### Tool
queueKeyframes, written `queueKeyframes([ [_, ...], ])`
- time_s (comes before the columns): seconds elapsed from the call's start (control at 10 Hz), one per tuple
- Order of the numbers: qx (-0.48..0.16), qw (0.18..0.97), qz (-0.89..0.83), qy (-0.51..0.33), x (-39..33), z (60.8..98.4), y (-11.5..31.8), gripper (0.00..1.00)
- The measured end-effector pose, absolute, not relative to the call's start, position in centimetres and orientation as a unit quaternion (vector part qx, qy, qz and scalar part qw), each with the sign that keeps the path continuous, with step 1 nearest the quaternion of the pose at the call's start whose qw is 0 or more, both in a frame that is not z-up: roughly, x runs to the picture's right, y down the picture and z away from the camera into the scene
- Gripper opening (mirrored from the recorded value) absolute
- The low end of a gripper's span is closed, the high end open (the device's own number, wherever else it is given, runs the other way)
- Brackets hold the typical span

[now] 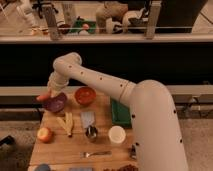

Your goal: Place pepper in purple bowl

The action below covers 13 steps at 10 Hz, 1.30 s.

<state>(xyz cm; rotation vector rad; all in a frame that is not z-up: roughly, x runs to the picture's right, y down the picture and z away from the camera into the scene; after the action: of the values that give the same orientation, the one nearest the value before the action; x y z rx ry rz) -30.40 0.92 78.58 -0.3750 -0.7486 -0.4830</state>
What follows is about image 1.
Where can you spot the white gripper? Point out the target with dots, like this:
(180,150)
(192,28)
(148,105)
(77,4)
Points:
(56,83)

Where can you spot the orange red pepper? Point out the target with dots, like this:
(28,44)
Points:
(43,97)

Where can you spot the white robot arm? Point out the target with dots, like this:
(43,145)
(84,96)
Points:
(156,129)

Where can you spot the purple bowl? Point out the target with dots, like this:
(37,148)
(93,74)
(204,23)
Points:
(55,104)

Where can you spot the red bowl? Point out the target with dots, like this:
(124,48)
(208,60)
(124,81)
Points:
(85,96)

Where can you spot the red yellow apple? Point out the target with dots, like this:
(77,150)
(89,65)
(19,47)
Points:
(44,134)

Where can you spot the small metal cup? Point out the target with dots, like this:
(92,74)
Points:
(91,133)

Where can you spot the green tray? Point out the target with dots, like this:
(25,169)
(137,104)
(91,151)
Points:
(120,114)

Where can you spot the white plastic cup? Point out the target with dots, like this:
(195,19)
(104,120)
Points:
(116,135)

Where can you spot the blue round object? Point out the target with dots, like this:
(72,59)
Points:
(42,167)

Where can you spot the brown food pile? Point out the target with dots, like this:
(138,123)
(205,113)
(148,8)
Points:
(123,168)

